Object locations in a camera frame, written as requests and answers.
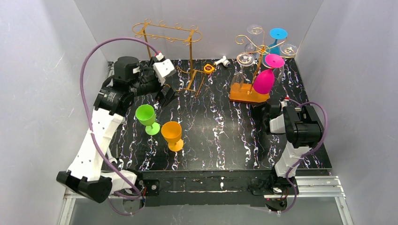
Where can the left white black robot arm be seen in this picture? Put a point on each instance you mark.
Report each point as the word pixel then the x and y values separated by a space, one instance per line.
pixel 131 79

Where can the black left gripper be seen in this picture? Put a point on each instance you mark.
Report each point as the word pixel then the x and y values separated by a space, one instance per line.
pixel 162 91

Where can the orange plastic wine glass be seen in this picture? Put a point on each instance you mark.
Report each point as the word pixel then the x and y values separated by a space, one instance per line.
pixel 172 133

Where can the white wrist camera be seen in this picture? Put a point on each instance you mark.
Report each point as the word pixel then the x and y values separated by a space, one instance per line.
pixel 277 125
pixel 163 68

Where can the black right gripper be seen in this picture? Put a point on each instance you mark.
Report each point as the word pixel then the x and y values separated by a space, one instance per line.
pixel 261 113

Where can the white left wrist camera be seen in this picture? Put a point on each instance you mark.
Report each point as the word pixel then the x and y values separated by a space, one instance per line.
pixel 163 68

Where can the yellow tape measure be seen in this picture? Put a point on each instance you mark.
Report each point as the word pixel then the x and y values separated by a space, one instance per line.
pixel 208 69

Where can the gold rectangular rack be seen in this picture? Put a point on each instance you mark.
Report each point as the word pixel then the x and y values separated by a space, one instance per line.
pixel 177 41

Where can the white pipe fitting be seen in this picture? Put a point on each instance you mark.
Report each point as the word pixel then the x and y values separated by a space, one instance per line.
pixel 224 61

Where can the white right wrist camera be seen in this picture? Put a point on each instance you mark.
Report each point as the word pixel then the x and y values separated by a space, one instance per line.
pixel 277 125

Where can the magenta plastic wine glass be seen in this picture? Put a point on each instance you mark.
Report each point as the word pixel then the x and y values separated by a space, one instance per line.
pixel 265 80

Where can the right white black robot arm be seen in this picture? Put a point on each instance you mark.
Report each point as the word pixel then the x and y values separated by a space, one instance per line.
pixel 301 125

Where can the green plastic wine glass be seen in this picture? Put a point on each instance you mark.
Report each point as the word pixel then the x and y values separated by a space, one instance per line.
pixel 147 117

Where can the black bit strip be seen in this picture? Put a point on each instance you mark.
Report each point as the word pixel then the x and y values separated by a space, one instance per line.
pixel 118 150

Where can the silver wrench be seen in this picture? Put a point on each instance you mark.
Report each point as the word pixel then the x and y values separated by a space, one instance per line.
pixel 111 160

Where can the blue plastic wine glass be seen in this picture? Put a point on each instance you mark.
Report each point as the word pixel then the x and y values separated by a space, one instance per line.
pixel 279 35

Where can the clear wine glass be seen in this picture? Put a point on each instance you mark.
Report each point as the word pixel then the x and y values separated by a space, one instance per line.
pixel 255 34
pixel 244 60
pixel 286 51

